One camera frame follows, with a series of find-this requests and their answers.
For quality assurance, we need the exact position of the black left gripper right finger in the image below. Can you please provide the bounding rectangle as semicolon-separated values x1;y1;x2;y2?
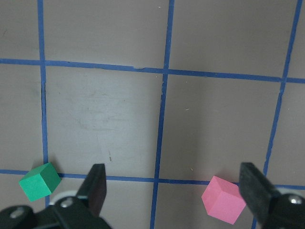
239;162;281;223

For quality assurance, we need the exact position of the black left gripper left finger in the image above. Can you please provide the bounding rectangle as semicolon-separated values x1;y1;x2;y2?
76;164;106;217

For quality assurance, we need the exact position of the pink cube front centre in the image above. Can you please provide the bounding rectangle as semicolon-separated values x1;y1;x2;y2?
201;176;246;225

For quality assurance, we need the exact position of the green cube front left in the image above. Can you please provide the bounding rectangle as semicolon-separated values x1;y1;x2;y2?
19;163;61;202

